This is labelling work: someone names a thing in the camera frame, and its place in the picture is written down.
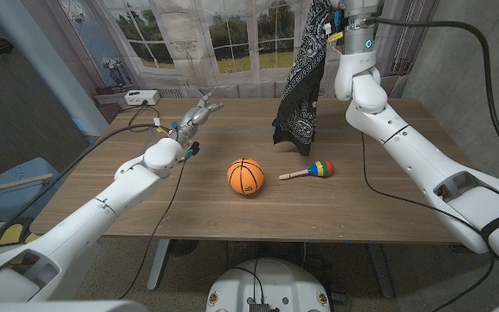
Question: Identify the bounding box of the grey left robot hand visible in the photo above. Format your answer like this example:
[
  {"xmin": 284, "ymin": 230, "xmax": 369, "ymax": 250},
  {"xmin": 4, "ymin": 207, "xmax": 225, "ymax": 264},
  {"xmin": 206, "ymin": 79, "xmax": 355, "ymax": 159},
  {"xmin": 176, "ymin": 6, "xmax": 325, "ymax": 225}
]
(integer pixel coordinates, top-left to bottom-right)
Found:
[{"xmin": 169, "ymin": 92, "xmax": 225, "ymax": 151}]

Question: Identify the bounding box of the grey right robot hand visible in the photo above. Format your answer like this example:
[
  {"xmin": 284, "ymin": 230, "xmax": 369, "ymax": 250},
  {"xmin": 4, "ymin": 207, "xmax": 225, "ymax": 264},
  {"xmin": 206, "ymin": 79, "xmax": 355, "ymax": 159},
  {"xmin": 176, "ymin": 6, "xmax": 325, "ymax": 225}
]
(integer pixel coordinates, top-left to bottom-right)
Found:
[{"xmin": 325, "ymin": 0, "xmax": 379, "ymax": 55}]

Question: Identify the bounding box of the orange mini basketball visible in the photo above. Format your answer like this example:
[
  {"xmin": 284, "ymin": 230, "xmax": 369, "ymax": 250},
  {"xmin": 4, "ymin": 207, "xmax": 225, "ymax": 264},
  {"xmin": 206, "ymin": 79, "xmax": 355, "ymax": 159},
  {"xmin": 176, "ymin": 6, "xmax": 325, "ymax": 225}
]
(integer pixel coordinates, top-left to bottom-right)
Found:
[{"xmin": 226, "ymin": 157, "xmax": 266, "ymax": 196}]

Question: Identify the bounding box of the black paisley bandana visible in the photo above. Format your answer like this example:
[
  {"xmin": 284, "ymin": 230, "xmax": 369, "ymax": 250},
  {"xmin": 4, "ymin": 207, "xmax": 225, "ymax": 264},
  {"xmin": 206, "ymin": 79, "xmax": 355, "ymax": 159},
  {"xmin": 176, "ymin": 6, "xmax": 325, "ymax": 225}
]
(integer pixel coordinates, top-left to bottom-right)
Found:
[{"xmin": 272, "ymin": 0, "xmax": 335, "ymax": 157}]

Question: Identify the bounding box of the colourful striped wooden maraca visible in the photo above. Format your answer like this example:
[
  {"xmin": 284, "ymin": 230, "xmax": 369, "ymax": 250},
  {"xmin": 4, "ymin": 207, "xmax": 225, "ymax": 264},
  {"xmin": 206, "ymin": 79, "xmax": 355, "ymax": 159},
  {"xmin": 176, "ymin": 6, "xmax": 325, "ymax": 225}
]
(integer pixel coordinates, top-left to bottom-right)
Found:
[{"xmin": 278, "ymin": 159, "xmax": 335, "ymax": 181}]

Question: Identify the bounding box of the white power box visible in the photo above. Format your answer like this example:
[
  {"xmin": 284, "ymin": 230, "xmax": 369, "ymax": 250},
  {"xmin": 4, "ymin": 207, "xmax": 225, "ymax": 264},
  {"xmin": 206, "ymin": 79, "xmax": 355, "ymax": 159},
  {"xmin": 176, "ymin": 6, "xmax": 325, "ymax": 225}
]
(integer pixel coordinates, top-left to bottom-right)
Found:
[{"xmin": 124, "ymin": 89, "xmax": 161, "ymax": 107}]

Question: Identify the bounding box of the printed window backdrop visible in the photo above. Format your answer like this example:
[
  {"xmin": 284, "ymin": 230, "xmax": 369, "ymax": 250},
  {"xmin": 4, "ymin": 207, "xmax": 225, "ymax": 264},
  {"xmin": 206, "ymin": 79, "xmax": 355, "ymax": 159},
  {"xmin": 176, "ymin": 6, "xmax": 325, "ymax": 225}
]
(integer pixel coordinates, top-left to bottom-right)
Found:
[{"xmin": 56, "ymin": 0, "xmax": 439, "ymax": 100}]

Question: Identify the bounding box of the black ribbed round object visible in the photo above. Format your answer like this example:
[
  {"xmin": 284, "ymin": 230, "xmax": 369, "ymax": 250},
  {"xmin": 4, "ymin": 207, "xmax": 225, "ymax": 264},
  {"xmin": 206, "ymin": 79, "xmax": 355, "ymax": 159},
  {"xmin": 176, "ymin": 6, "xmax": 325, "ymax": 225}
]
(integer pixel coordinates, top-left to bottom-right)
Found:
[{"xmin": 169, "ymin": 238, "xmax": 201, "ymax": 257}]

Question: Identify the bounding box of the grey table leg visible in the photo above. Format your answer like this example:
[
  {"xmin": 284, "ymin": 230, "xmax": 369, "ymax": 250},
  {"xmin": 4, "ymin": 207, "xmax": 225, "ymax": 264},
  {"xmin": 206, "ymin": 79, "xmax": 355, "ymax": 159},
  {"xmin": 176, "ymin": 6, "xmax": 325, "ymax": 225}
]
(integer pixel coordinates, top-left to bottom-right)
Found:
[
  {"xmin": 366, "ymin": 242, "xmax": 394, "ymax": 299},
  {"xmin": 146, "ymin": 238, "xmax": 172, "ymax": 290}
]

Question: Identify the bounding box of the white column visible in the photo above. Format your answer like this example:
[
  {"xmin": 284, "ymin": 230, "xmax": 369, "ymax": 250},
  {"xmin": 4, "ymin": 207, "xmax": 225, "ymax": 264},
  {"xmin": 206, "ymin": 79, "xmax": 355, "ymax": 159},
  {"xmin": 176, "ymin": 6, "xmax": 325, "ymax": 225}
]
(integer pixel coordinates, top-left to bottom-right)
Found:
[{"xmin": 0, "ymin": 0, "xmax": 110, "ymax": 138}]

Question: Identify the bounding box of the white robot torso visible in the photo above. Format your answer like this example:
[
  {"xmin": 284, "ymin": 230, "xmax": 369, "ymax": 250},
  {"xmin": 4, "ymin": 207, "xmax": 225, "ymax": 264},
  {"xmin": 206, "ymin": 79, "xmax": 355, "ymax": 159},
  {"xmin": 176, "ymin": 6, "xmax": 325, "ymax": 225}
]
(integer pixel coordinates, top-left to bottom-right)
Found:
[{"xmin": 204, "ymin": 257, "xmax": 332, "ymax": 312}]

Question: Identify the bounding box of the blue plastic container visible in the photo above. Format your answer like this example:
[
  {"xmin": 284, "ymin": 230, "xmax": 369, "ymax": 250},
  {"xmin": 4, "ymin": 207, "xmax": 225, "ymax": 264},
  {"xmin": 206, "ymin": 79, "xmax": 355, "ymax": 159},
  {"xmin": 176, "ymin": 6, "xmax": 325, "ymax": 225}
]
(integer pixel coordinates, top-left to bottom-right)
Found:
[{"xmin": 0, "ymin": 156, "xmax": 65, "ymax": 224}]

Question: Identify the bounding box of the black power box cable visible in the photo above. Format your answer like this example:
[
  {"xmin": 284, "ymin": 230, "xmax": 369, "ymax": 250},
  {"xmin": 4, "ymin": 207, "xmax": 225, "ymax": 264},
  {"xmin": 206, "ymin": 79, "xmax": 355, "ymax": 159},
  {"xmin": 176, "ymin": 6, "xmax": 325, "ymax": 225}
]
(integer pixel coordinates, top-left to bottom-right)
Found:
[{"xmin": 119, "ymin": 102, "xmax": 161, "ymax": 133}]

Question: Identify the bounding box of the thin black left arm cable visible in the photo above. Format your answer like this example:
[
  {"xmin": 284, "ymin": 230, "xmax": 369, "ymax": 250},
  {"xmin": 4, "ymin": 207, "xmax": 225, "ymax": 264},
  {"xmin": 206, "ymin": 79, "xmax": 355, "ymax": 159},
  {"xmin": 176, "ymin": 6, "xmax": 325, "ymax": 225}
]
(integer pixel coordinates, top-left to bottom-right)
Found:
[{"xmin": 117, "ymin": 149, "xmax": 199, "ymax": 301}]

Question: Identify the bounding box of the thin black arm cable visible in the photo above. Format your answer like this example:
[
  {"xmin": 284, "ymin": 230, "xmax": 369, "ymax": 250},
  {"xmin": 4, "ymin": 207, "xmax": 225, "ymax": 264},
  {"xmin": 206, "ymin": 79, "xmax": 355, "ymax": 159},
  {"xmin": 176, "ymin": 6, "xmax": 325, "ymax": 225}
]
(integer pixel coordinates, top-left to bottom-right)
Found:
[
  {"xmin": 117, "ymin": 149, "xmax": 199, "ymax": 301},
  {"xmin": 360, "ymin": 132, "xmax": 496, "ymax": 312}
]

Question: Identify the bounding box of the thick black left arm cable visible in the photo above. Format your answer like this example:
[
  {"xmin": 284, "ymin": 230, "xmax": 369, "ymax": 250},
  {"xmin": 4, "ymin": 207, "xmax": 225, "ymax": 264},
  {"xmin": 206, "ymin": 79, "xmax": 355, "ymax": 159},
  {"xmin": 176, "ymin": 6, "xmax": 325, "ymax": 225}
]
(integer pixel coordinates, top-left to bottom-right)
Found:
[{"xmin": 0, "ymin": 123, "xmax": 169, "ymax": 257}]

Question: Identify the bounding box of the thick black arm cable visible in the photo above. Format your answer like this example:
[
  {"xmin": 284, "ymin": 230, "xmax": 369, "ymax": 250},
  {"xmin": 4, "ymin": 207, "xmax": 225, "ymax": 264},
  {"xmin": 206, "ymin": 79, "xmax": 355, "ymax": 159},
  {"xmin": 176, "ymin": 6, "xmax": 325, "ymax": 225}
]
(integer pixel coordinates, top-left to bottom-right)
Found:
[
  {"xmin": 0, "ymin": 123, "xmax": 169, "ymax": 257},
  {"xmin": 364, "ymin": 16, "xmax": 499, "ymax": 184}
]

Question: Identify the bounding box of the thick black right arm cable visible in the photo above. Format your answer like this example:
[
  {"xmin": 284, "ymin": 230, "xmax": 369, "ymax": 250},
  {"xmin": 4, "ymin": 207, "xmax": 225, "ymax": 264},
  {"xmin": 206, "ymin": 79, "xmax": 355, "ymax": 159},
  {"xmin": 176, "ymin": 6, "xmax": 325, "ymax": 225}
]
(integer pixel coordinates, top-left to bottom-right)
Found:
[{"xmin": 364, "ymin": 16, "xmax": 499, "ymax": 184}]

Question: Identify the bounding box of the black torso cable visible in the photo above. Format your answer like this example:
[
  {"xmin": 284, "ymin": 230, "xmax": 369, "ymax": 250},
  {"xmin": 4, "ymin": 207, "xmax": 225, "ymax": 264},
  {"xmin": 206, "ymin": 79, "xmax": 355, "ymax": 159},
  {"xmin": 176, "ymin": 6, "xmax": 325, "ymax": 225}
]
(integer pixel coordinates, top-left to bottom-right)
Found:
[{"xmin": 230, "ymin": 258, "xmax": 264, "ymax": 305}]

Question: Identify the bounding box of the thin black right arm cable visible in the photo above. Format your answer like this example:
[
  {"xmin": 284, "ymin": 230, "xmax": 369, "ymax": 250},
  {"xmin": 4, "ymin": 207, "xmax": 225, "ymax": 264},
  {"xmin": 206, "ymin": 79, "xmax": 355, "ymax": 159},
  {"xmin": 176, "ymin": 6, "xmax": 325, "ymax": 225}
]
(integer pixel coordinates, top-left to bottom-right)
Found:
[{"xmin": 360, "ymin": 132, "xmax": 496, "ymax": 312}]

